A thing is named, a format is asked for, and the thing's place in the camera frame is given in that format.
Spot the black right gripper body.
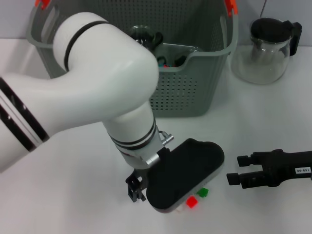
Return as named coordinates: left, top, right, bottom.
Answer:
left=253, top=149, right=312, bottom=188

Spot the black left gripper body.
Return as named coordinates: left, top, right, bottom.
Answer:
left=133, top=169, right=149, bottom=190

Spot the grey-green perforated storage bin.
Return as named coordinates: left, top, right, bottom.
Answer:
left=29, top=0, right=239, bottom=117

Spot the red square toy brick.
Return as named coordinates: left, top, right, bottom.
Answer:
left=186, top=196, right=198, bottom=209

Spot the glass teapot black lid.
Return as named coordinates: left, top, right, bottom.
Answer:
left=231, top=17, right=303, bottom=85

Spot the left wrist camera housing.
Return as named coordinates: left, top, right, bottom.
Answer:
left=145, top=138, right=225, bottom=215

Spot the left arm cable with connector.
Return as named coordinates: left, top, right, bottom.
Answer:
left=158, top=130, right=175, bottom=146

